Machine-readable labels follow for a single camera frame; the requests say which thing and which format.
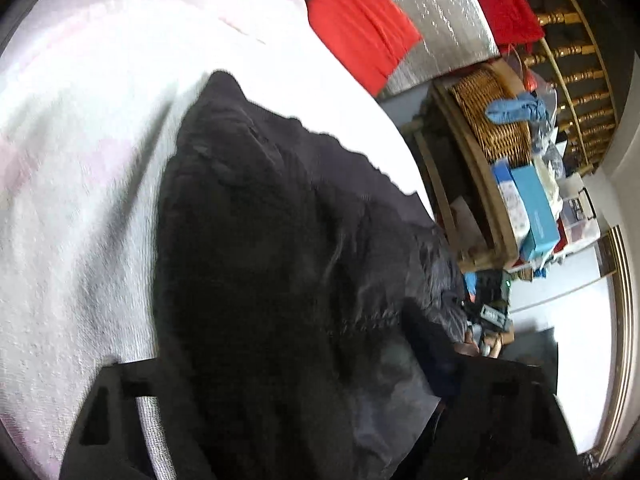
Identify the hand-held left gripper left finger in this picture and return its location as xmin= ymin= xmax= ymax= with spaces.
xmin=59 ymin=357 xmax=173 ymax=480

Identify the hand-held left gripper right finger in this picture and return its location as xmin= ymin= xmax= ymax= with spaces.
xmin=400 ymin=302 xmax=587 ymax=480

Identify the black puffer jacket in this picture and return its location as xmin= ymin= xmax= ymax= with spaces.
xmin=152 ymin=71 xmax=473 ymax=480

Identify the person's right hand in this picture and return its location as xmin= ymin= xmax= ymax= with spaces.
xmin=452 ymin=330 xmax=502 ymax=360

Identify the wooden table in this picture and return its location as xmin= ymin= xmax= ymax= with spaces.
xmin=405 ymin=60 xmax=531 ymax=273

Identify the blue cardboard box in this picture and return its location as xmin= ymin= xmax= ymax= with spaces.
xmin=507 ymin=164 xmax=561 ymax=261

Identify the white printed tissue pack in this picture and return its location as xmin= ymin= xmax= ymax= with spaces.
xmin=490 ymin=159 xmax=531 ymax=256

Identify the clear plastic storage bin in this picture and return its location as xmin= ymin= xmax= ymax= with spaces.
xmin=557 ymin=185 xmax=601 ymax=251

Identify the wicker basket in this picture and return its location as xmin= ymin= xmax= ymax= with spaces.
xmin=450 ymin=67 xmax=533 ymax=166

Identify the blue cloth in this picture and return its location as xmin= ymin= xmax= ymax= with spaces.
xmin=485 ymin=94 xmax=551 ymax=126

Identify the white quilted bed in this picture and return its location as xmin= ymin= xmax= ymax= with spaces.
xmin=0 ymin=0 xmax=436 ymax=480

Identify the wooden stair railing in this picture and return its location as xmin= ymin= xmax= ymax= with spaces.
xmin=510 ymin=0 xmax=621 ymax=171

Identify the silver foil insulation mat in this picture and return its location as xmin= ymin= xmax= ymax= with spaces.
xmin=360 ymin=0 xmax=501 ymax=98

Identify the red blanket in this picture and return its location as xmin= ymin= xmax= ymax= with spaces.
xmin=457 ymin=0 xmax=546 ymax=53

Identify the red pillow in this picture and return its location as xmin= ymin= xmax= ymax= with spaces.
xmin=306 ymin=0 xmax=423 ymax=97

